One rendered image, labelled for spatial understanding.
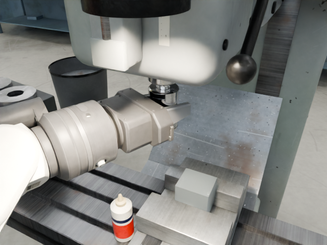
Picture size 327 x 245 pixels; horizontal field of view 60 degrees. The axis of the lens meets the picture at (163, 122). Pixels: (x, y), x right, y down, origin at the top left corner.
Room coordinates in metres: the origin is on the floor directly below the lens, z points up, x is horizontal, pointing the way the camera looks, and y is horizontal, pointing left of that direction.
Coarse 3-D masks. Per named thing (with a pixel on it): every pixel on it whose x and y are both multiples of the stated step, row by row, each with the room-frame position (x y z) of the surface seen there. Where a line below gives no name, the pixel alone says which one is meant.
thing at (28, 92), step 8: (0, 80) 0.67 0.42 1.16; (8, 80) 0.67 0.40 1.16; (0, 88) 0.62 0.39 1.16; (8, 88) 0.62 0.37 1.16; (16, 88) 0.62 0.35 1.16; (24, 88) 0.62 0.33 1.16; (32, 88) 0.62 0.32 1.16; (0, 96) 0.58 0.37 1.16; (8, 96) 0.58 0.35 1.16; (16, 96) 0.61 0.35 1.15; (24, 96) 0.58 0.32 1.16; (32, 96) 0.59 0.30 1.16; (40, 96) 0.61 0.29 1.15; (48, 96) 0.61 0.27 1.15; (0, 104) 0.56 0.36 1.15; (8, 104) 0.55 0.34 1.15; (48, 104) 0.60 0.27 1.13
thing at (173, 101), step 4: (148, 96) 0.39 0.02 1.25; (176, 96) 0.38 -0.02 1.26; (152, 100) 0.38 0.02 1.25; (156, 100) 0.37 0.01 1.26; (160, 100) 0.37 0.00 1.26; (164, 100) 0.37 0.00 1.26; (168, 100) 0.37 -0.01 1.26; (172, 100) 0.37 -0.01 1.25; (176, 100) 0.38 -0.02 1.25; (160, 104) 0.37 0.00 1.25; (164, 104) 0.37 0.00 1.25; (168, 104) 0.37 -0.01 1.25; (172, 104) 0.37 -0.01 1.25; (176, 104) 0.38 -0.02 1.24; (176, 124) 0.38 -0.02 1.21; (176, 128) 0.38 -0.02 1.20
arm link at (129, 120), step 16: (128, 96) 0.38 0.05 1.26; (144, 96) 0.38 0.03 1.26; (80, 112) 0.30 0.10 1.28; (96, 112) 0.30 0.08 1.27; (112, 112) 0.32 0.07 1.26; (128, 112) 0.33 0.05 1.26; (144, 112) 0.33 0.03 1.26; (160, 112) 0.33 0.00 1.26; (80, 128) 0.28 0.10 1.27; (96, 128) 0.29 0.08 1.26; (112, 128) 0.29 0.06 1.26; (128, 128) 0.30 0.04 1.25; (144, 128) 0.32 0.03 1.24; (160, 128) 0.31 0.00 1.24; (96, 144) 0.28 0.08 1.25; (112, 144) 0.29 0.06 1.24; (128, 144) 0.30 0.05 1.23; (144, 144) 0.32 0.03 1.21; (96, 160) 0.27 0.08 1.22; (112, 160) 0.30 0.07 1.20
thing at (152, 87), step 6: (174, 84) 0.40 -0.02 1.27; (150, 90) 0.38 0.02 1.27; (156, 90) 0.38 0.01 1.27; (162, 90) 0.38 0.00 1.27; (168, 90) 0.38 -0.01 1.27; (174, 90) 0.38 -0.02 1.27; (156, 96) 0.37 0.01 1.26; (162, 96) 0.37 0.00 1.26; (168, 96) 0.37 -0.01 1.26; (174, 96) 0.38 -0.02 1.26
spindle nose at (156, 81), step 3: (150, 78) 0.38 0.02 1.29; (150, 81) 0.38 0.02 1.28; (153, 81) 0.38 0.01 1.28; (156, 81) 0.37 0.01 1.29; (159, 81) 0.37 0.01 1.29; (162, 81) 0.37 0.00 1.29; (165, 81) 0.37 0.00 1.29; (156, 84) 0.37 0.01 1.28; (159, 84) 0.37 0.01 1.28; (162, 84) 0.37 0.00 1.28; (165, 84) 0.37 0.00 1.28; (168, 84) 0.37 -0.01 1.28; (171, 84) 0.37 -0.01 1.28
